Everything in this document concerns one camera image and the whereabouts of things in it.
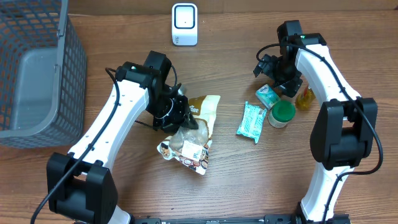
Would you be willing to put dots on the grey plastic mesh basket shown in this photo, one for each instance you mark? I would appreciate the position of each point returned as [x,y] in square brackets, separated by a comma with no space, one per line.
[43,75]

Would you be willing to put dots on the teal snack packet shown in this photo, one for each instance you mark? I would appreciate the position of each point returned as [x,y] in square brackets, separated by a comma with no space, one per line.
[252,122]

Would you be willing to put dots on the green lid jar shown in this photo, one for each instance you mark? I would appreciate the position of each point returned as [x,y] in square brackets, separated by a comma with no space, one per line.
[281,114]

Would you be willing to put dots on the yellow dish soap bottle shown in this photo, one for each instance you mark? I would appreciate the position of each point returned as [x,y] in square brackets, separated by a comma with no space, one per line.
[304,100]

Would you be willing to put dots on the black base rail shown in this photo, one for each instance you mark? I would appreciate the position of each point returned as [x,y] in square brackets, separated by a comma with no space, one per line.
[217,221]

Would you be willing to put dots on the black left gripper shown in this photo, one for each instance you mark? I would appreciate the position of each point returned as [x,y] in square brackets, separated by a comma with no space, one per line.
[183,118]

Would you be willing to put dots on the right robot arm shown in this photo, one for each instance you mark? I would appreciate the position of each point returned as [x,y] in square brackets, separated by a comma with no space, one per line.
[343,141]

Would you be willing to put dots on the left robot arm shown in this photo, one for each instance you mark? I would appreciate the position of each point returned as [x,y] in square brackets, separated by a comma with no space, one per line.
[80,183]

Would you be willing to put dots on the teal tissue pack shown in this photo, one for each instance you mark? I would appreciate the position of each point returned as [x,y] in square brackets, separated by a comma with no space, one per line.
[267,96]

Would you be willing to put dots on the white barcode scanner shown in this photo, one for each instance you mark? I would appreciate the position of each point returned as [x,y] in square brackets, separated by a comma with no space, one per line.
[184,24]

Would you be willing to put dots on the brown snack wrapper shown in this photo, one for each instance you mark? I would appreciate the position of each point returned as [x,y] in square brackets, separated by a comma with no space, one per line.
[191,147]

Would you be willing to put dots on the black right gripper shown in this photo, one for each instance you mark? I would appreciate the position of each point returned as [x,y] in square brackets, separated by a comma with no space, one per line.
[289,84]

